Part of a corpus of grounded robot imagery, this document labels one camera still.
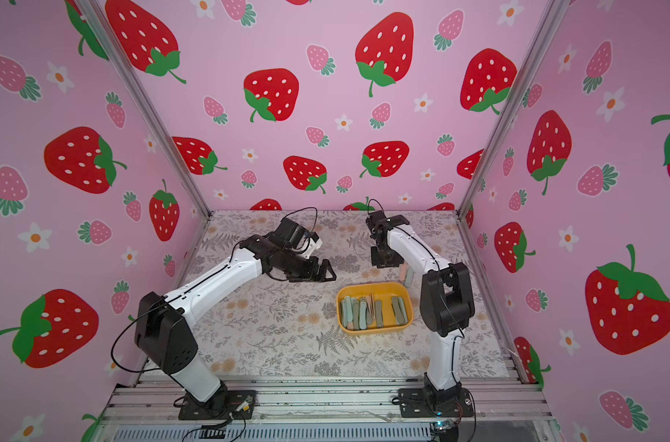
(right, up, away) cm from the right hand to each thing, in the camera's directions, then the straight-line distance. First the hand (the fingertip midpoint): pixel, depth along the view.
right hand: (400, 262), depth 92 cm
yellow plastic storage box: (-5, -11, +4) cm, 12 cm away
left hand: (-24, -3, -11) cm, 27 cm away
